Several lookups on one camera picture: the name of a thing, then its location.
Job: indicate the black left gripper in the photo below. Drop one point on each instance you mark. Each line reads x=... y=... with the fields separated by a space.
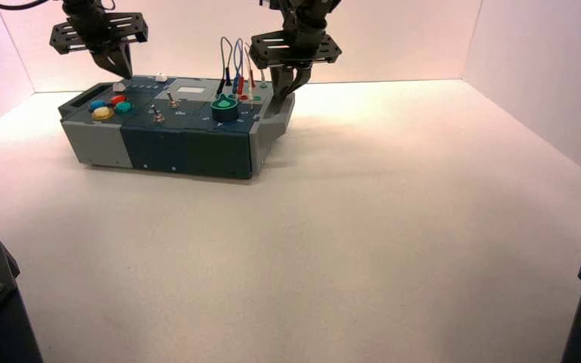
x=95 y=32

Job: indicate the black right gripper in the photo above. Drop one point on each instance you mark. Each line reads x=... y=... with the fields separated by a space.
x=300 y=47

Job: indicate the dark teal grey control box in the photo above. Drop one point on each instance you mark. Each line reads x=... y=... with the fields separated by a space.
x=185 y=150

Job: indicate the white slider knob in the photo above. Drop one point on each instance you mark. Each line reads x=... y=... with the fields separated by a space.
x=118 y=86
x=160 y=77

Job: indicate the red round push button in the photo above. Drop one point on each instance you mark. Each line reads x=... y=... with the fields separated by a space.
x=118 y=99

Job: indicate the teal round push button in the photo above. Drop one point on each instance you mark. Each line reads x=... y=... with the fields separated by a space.
x=124 y=106

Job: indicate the blue round push button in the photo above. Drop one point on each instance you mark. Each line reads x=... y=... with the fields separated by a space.
x=98 y=105

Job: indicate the yellow round push button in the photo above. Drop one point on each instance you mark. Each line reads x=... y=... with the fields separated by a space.
x=102 y=113

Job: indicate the green rotary selector knob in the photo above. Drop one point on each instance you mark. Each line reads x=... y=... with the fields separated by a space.
x=225 y=111

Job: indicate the metal toggle switch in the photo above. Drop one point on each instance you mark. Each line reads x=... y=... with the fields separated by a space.
x=157 y=117
x=171 y=103

